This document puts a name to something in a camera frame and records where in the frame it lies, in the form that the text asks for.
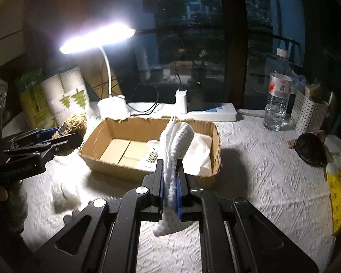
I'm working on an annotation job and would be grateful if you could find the white textured tablecloth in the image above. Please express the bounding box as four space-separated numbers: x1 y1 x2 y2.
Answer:
20 102 339 273

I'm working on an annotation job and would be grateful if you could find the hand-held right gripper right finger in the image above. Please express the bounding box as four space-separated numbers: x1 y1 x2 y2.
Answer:
177 158 320 273

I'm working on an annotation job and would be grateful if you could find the brown fuzzy plush toy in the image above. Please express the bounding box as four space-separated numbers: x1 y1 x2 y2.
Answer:
52 112 87 157

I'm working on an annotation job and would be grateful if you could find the yellow plastic bag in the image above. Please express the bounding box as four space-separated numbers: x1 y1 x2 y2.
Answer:
327 159 341 235

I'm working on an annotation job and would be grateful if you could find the brown cardboard box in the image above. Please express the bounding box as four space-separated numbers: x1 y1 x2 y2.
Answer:
78 116 222 190

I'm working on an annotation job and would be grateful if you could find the white desk lamp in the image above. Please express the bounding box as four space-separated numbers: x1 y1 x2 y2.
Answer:
59 21 137 120

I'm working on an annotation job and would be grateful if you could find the white perforated basket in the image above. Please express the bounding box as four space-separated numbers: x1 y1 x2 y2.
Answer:
290 89 330 135

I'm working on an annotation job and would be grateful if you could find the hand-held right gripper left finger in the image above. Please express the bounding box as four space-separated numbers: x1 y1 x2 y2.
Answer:
25 159 164 273

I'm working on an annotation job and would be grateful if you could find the black power adapter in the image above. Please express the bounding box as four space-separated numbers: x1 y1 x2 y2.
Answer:
188 84 206 110

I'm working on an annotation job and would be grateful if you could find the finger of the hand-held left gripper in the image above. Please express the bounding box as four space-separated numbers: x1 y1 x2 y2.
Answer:
4 126 63 148
3 133 84 164

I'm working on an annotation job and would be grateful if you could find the green and yellow package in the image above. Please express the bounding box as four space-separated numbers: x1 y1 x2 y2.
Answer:
15 68 57 130

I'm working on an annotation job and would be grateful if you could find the white power strip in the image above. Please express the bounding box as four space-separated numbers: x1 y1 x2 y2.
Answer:
185 102 237 121

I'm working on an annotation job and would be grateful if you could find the clear plastic water bottle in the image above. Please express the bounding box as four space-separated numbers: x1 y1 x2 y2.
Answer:
263 48 293 132

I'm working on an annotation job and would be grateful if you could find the white knitted sock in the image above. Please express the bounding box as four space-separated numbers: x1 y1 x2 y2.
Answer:
153 116 195 237

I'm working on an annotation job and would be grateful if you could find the white cloth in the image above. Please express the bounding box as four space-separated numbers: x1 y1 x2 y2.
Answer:
184 132 214 177

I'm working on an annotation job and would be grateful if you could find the toilet paper roll pack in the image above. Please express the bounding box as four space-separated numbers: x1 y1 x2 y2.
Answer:
40 66 89 126

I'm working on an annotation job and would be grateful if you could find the black cable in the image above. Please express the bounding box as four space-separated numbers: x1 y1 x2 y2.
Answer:
127 84 160 114

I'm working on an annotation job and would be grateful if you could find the white fluffy soft item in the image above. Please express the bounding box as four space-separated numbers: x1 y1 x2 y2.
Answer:
52 182 83 215

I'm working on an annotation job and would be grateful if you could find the black round pouch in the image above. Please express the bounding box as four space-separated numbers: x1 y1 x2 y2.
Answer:
296 133 328 166

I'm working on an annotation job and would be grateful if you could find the white charger plug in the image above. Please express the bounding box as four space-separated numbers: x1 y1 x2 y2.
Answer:
175 89 188 114

